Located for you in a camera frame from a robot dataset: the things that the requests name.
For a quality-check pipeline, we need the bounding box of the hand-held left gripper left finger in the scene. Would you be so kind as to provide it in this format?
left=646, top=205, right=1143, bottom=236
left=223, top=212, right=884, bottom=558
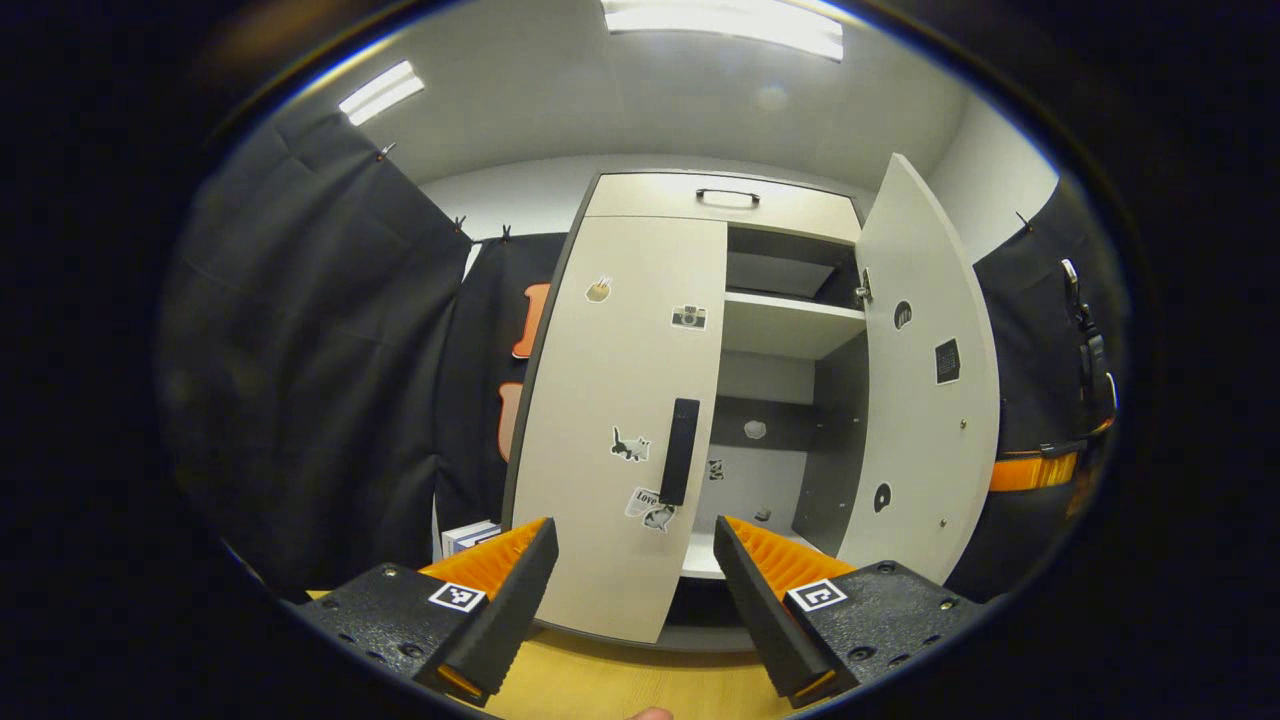
left=298, top=517, right=560, bottom=707

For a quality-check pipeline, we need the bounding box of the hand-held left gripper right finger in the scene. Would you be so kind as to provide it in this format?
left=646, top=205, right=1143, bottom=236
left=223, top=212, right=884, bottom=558
left=713, top=515, right=986, bottom=710

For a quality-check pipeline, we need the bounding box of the beige cabinet door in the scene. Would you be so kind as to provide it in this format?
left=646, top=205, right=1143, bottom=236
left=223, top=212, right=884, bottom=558
left=838, top=153, right=1002, bottom=586
left=510, top=215, right=728, bottom=644

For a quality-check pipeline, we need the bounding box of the double-door shoe cabinet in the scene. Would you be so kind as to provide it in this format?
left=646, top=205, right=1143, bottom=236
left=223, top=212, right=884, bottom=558
left=500, top=170, right=1002, bottom=653

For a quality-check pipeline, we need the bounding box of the white cabinet shelf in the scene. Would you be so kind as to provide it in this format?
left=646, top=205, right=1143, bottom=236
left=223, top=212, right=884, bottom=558
left=722, top=290, right=867, bottom=361

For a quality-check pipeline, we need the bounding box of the beige cabinet drawer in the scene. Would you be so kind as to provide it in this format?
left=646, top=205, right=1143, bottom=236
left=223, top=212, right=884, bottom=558
left=583, top=172, right=863, bottom=243

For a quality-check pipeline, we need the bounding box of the white and blue box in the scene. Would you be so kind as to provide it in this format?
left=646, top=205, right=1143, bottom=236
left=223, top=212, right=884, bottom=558
left=442, top=520, right=503, bottom=559

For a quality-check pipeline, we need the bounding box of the black backdrop cloth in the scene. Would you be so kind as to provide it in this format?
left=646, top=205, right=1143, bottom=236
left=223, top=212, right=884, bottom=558
left=160, top=110, right=1126, bottom=601

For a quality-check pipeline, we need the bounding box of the long ceiling light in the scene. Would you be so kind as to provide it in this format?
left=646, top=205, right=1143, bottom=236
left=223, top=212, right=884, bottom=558
left=600, top=0, right=845, bottom=62
left=338, top=60, right=425, bottom=127

